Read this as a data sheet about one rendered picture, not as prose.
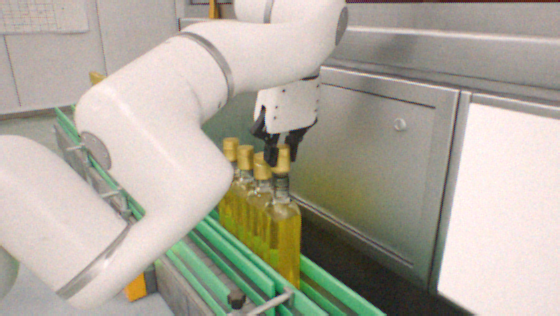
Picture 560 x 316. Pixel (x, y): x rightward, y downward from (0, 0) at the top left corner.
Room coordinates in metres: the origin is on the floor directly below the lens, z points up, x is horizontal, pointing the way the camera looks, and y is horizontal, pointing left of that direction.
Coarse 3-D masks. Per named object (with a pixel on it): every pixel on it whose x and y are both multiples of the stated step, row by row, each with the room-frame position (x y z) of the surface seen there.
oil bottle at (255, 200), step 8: (248, 192) 0.70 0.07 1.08; (256, 192) 0.69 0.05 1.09; (264, 192) 0.68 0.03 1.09; (272, 192) 0.69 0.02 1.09; (248, 200) 0.69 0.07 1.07; (256, 200) 0.67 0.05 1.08; (264, 200) 0.67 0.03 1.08; (248, 208) 0.69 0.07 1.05; (256, 208) 0.67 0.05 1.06; (248, 216) 0.69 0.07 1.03; (256, 216) 0.67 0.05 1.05; (248, 224) 0.69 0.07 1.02; (256, 224) 0.67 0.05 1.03; (248, 232) 0.69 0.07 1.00; (256, 232) 0.67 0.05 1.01; (248, 240) 0.70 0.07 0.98; (256, 240) 0.67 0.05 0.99; (256, 248) 0.67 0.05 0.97
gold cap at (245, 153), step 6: (240, 150) 0.73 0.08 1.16; (246, 150) 0.73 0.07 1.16; (252, 150) 0.74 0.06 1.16; (240, 156) 0.73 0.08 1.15; (246, 156) 0.73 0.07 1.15; (252, 156) 0.74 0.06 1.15; (240, 162) 0.73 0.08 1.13; (246, 162) 0.73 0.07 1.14; (252, 162) 0.74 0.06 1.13; (240, 168) 0.73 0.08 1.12; (246, 168) 0.73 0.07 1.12; (252, 168) 0.73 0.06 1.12
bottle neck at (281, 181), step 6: (276, 174) 0.66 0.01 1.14; (282, 174) 0.66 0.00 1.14; (288, 174) 0.65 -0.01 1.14; (276, 180) 0.64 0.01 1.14; (282, 180) 0.64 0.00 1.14; (288, 180) 0.65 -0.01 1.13; (276, 186) 0.64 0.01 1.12; (282, 186) 0.64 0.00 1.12; (288, 186) 0.65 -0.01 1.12; (276, 192) 0.64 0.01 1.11; (282, 192) 0.64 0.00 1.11; (288, 192) 0.65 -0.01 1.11; (276, 198) 0.64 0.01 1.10; (282, 198) 0.64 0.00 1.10; (288, 198) 0.65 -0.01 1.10
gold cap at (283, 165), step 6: (282, 144) 0.66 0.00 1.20; (282, 150) 0.64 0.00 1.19; (288, 150) 0.64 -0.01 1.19; (282, 156) 0.64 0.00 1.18; (288, 156) 0.64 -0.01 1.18; (282, 162) 0.64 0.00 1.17; (288, 162) 0.64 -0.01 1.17; (270, 168) 0.65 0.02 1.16; (276, 168) 0.64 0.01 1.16; (282, 168) 0.64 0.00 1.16; (288, 168) 0.64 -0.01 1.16
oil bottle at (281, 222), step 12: (264, 204) 0.66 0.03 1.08; (276, 204) 0.64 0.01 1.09; (288, 204) 0.64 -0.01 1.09; (264, 216) 0.65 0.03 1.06; (276, 216) 0.62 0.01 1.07; (288, 216) 0.63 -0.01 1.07; (300, 216) 0.65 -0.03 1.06; (264, 228) 0.65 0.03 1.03; (276, 228) 0.62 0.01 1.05; (288, 228) 0.63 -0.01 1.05; (300, 228) 0.65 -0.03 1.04; (264, 240) 0.65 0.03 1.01; (276, 240) 0.62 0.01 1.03; (288, 240) 0.63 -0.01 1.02; (300, 240) 0.65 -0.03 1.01; (264, 252) 0.65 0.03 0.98; (276, 252) 0.62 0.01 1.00; (288, 252) 0.63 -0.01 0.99; (276, 264) 0.62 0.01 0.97; (288, 264) 0.63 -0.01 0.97; (288, 276) 0.63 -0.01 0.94
